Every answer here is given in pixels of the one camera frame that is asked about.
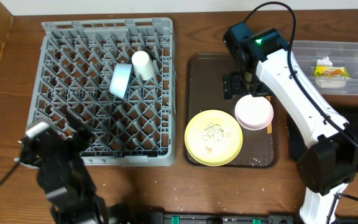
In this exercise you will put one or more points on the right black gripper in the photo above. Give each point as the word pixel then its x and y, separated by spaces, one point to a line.
pixel 233 86

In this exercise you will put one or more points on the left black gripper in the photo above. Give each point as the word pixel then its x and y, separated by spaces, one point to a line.
pixel 74 140

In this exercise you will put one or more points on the pink bowl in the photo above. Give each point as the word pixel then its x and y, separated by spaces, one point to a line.
pixel 253 113

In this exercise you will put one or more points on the light blue bowl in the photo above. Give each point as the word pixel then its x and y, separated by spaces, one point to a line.
pixel 120 79

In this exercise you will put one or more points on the green yellow snack wrapper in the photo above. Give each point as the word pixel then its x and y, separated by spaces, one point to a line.
pixel 331 72

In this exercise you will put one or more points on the white napkin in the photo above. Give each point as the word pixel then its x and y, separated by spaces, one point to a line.
pixel 329 82

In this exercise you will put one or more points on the white plastic cup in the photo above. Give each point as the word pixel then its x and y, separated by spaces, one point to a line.
pixel 143 65

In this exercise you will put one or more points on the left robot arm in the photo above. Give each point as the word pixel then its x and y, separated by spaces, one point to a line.
pixel 63 175

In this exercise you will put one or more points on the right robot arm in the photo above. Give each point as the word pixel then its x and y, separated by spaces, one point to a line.
pixel 267 66

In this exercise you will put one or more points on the dark brown serving tray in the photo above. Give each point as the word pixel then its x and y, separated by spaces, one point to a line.
pixel 205 92

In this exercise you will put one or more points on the yellow plate with crumbs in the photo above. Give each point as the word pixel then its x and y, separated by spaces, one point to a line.
pixel 213 138

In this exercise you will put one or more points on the grey plastic dish rack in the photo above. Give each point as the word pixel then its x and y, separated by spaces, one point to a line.
pixel 75 70

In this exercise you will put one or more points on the black plastic tray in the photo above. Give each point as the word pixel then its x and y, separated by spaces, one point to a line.
pixel 296 143

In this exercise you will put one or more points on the clear plastic bin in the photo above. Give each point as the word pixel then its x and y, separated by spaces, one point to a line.
pixel 342 54

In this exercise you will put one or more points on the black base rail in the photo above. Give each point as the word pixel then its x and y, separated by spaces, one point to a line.
pixel 171 218

